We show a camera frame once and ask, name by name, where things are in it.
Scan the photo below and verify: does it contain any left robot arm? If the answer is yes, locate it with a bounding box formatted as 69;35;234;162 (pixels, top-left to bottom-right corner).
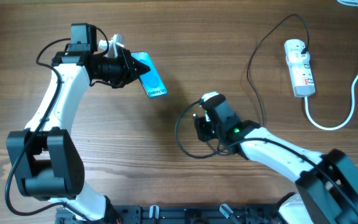
5;23;154;223

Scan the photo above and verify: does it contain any cyan screen smartphone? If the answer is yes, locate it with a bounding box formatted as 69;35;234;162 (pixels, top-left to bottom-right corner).
131;52;168;98

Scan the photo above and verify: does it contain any white USB charger plug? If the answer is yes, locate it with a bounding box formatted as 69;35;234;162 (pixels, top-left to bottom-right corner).
286;50;310;67

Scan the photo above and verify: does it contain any left black camera cable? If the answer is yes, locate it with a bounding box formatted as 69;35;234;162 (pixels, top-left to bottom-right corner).
4;27;110;224

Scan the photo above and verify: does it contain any white power strip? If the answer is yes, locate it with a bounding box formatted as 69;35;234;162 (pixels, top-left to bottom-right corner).
284;39;316;98

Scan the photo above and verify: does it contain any white power strip cord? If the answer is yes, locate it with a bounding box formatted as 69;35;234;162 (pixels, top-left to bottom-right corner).
304;0;358;131

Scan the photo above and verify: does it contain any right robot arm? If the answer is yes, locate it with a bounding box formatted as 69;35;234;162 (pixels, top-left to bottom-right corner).
195;91;358;223

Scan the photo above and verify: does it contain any black USB charging cable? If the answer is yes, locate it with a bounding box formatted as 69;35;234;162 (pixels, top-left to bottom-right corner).
192;13;311;156

